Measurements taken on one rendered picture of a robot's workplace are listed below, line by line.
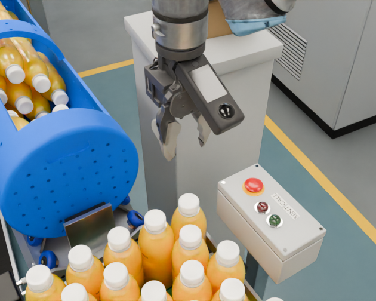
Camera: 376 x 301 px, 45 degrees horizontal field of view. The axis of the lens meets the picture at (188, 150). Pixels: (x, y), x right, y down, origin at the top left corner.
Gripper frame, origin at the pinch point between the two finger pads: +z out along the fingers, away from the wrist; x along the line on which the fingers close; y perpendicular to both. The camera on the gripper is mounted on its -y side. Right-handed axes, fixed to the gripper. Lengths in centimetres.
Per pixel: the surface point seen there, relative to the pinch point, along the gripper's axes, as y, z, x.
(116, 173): 15.6, 15.5, 7.5
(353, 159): 54, 124, -141
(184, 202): 0.0, 13.2, 0.8
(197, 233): -7.1, 13.2, 2.5
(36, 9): 158, 48, -17
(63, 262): 12.3, 31.1, 23.3
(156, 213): 0.6, 13.2, 6.5
